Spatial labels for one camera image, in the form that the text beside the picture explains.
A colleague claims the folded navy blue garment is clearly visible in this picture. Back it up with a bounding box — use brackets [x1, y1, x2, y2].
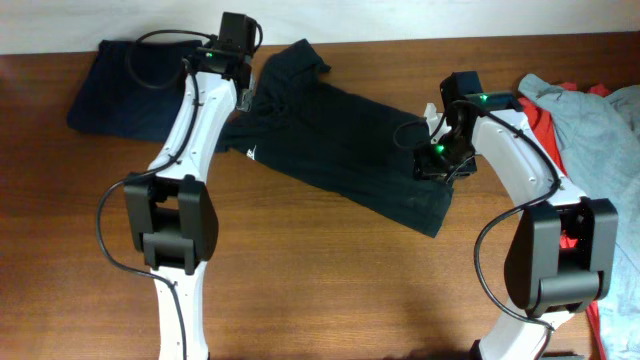
[66, 40, 202, 143]

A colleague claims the light blue grey t-shirt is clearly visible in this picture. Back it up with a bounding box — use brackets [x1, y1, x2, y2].
[518, 74, 639, 359]

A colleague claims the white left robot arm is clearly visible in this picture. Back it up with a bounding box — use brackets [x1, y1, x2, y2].
[124, 12, 263, 359]

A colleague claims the dark green t-shirt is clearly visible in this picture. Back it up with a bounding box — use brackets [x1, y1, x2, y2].
[218, 39, 453, 237]

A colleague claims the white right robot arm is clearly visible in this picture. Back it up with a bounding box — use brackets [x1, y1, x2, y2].
[413, 71, 618, 360]

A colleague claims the red t-shirt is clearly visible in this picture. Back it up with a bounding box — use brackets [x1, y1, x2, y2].
[518, 82, 612, 360]

